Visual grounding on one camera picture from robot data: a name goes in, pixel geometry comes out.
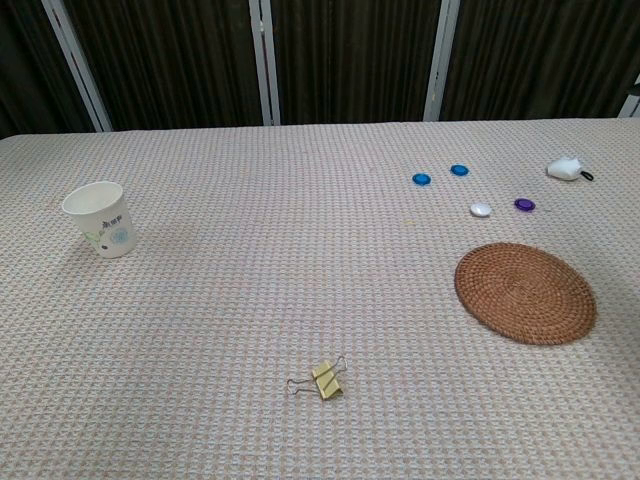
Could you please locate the white partition frame post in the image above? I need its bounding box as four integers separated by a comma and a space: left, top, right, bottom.
422, 0, 461, 123
40, 0, 113, 133
617, 73, 640, 119
248, 0, 282, 127

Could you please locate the patterned woven tablecloth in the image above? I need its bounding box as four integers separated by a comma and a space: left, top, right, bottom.
0, 116, 640, 480

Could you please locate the white printed paper cup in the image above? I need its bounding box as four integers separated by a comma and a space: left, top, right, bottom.
61, 181, 139, 260

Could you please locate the white clip with black loop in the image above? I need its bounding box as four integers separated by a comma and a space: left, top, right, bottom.
545, 156, 596, 182

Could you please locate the yellow binder clip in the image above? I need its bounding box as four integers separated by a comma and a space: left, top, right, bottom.
286, 354, 348, 402

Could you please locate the round brown woven coaster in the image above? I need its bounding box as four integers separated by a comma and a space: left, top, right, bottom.
453, 242, 598, 347

